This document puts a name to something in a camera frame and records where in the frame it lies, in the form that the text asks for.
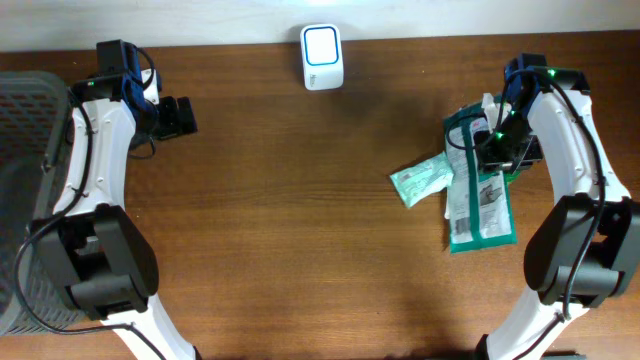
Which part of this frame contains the green 3M cloth package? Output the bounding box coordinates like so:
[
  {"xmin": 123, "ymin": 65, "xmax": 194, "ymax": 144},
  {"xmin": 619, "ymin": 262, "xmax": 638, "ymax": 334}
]
[{"xmin": 444, "ymin": 100, "xmax": 517, "ymax": 254}]

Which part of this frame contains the green lid glass jar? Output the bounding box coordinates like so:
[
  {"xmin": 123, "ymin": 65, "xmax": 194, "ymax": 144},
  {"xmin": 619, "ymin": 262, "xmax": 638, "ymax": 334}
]
[{"xmin": 504, "ymin": 170, "xmax": 521, "ymax": 185}]

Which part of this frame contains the grey plastic basket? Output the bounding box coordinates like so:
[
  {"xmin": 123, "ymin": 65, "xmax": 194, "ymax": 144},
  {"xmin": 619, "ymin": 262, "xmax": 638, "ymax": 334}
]
[{"xmin": 1, "ymin": 71, "xmax": 97, "ymax": 336}]

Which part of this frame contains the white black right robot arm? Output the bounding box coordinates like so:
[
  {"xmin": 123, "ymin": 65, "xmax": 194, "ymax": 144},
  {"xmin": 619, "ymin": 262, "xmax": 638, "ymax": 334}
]
[{"xmin": 473, "ymin": 53, "xmax": 639, "ymax": 359}]

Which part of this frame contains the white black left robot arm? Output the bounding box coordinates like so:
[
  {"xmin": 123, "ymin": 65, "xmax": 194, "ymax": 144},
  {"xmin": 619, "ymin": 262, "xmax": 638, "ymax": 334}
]
[{"xmin": 23, "ymin": 40, "xmax": 200, "ymax": 359}]

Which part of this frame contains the teal wet wipes pack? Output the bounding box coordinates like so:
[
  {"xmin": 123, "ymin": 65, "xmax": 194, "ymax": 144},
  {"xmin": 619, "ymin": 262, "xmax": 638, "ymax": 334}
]
[{"xmin": 390, "ymin": 152, "xmax": 454, "ymax": 208}]

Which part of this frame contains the white barcode scanner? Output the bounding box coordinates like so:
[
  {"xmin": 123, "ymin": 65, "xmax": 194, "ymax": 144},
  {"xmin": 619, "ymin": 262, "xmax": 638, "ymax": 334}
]
[{"xmin": 300, "ymin": 24, "xmax": 344, "ymax": 91}]

